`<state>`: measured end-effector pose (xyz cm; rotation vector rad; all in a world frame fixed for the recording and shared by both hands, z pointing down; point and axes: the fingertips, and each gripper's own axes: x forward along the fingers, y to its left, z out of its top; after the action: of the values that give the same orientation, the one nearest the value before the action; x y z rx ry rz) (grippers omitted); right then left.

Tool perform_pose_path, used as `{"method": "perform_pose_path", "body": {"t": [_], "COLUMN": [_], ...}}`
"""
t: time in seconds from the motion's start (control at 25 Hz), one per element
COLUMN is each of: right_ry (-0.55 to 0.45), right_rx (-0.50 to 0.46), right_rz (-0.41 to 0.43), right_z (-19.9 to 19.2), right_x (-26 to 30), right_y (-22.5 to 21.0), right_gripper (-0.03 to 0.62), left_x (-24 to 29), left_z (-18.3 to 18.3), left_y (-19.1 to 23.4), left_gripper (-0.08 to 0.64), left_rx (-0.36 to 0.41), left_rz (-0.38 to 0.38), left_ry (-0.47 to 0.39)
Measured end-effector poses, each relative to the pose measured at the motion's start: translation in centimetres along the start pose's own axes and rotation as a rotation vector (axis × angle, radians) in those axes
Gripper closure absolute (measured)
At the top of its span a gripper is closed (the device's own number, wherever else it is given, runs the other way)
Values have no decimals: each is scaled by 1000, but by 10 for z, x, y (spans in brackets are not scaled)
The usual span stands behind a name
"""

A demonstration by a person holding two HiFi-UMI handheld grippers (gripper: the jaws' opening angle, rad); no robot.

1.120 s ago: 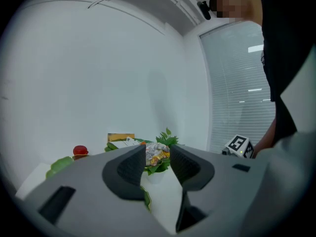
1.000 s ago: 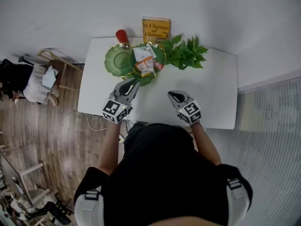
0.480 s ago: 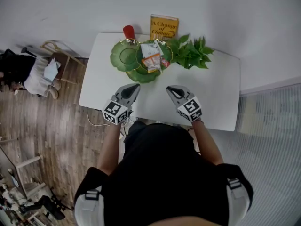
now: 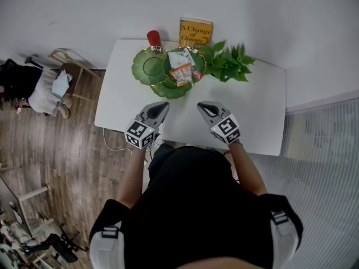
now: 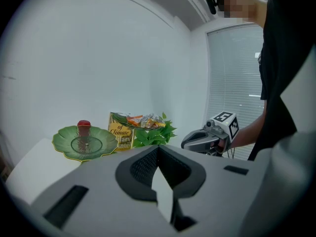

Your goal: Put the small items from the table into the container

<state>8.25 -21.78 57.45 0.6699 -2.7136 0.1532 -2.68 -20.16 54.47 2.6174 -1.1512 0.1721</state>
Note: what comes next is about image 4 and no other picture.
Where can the wooden chair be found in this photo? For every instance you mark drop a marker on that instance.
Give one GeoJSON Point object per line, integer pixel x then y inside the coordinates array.
{"type": "Point", "coordinates": [78, 71]}

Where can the white side table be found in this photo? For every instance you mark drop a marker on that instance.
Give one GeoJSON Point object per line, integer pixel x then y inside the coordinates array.
{"type": "Point", "coordinates": [33, 192]}

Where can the red white snack bar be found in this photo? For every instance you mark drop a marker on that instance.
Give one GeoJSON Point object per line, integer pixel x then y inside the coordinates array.
{"type": "Point", "coordinates": [197, 74]}

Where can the red cup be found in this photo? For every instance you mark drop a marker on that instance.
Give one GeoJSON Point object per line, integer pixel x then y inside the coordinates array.
{"type": "Point", "coordinates": [153, 37]}

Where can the cluttered shelf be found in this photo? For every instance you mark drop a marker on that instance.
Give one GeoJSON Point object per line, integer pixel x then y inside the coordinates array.
{"type": "Point", "coordinates": [11, 242]}

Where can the clear white small packet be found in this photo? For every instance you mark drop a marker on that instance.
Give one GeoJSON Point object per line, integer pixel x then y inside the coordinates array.
{"type": "Point", "coordinates": [178, 59]}

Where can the white papers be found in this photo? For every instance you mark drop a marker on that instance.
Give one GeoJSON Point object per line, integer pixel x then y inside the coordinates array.
{"type": "Point", "coordinates": [61, 85]}

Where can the green potted plant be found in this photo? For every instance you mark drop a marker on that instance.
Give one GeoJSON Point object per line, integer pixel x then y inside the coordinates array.
{"type": "Point", "coordinates": [230, 63]}

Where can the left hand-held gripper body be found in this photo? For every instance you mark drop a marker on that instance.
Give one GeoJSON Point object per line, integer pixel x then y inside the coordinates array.
{"type": "Point", "coordinates": [140, 134]}

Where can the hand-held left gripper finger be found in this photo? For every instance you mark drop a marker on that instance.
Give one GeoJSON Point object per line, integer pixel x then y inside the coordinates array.
{"type": "Point", "coordinates": [152, 104]}
{"type": "Point", "coordinates": [163, 118]}

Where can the black grey office chair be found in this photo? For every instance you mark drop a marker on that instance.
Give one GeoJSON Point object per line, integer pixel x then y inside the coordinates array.
{"type": "Point", "coordinates": [60, 248]}

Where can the person's right forearm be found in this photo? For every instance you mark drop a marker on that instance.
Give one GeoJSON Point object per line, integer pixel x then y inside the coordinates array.
{"type": "Point", "coordinates": [248, 172]}

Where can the green glass tiered plates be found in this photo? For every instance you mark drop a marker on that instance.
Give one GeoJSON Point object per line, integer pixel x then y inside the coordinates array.
{"type": "Point", "coordinates": [146, 66]}

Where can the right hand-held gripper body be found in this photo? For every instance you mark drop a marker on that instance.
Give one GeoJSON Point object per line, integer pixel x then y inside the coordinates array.
{"type": "Point", "coordinates": [227, 129]}

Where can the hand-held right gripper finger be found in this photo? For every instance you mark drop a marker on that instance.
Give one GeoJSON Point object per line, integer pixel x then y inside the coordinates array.
{"type": "Point", "coordinates": [208, 119]}
{"type": "Point", "coordinates": [220, 104]}

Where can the person's left forearm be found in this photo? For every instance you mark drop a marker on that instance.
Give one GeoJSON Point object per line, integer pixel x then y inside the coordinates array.
{"type": "Point", "coordinates": [130, 178]}

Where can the person's black clothing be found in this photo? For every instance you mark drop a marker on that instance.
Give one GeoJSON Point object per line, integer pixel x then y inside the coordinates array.
{"type": "Point", "coordinates": [196, 212]}

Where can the orange snack packet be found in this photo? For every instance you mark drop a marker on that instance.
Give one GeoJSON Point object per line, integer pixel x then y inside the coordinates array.
{"type": "Point", "coordinates": [182, 76]}

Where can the yellow book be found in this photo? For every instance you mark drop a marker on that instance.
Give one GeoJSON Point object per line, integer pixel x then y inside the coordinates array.
{"type": "Point", "coordinates": [196, 31]}

